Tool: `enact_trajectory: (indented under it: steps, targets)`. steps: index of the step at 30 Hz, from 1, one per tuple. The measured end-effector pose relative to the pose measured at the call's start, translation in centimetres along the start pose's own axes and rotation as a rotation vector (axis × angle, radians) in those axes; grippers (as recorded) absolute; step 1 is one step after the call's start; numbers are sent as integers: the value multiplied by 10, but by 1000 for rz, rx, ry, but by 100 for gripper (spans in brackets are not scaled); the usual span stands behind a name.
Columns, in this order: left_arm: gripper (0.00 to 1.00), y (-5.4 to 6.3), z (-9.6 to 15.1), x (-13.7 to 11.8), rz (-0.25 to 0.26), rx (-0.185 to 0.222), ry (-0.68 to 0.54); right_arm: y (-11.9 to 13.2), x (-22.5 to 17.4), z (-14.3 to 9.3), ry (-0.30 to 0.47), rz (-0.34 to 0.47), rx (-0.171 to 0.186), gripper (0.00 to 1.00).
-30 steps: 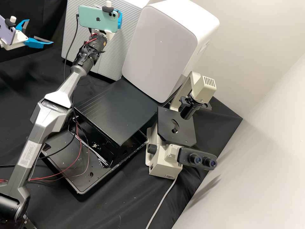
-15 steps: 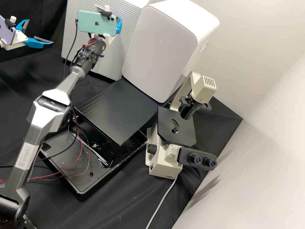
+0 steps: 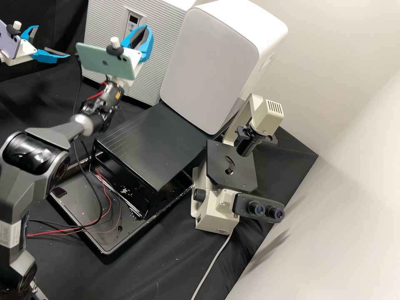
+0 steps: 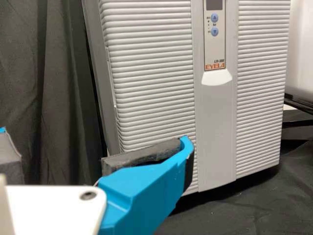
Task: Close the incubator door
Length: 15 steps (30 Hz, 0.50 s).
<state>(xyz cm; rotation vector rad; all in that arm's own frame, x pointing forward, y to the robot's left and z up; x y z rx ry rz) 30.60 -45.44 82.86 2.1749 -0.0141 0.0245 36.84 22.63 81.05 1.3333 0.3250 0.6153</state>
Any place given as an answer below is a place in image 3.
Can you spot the black tray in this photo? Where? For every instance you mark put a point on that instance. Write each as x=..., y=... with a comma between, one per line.
x=78, y=206

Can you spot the right wrist camera phone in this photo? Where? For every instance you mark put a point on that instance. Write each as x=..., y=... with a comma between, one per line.
x=100, y=59

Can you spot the wrist camera phone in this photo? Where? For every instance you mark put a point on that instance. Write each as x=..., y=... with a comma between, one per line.
x=100, y=59
x=9, y=40

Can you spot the black platform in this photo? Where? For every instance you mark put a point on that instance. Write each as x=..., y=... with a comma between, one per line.
x=150, y=143

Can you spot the white incubator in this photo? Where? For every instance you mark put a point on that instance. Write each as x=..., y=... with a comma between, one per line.
x=182, y=2

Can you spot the left wrist camera phone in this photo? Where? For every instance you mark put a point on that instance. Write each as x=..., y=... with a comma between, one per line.
x=9, y=40

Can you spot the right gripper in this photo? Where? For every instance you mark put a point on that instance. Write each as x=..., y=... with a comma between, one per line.
x=137, y=59

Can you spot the incubator door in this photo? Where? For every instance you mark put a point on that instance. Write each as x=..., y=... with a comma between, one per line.
x=103, y=25

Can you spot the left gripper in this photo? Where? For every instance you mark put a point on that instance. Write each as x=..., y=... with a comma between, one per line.
x=26, y=50

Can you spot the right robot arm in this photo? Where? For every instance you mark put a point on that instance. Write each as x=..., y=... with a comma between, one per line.
x=28, y=162

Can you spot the cream microscope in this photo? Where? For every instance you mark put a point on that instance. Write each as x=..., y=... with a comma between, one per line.
x=212, y=200

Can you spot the white box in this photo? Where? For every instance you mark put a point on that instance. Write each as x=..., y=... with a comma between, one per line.
x=212, y=62

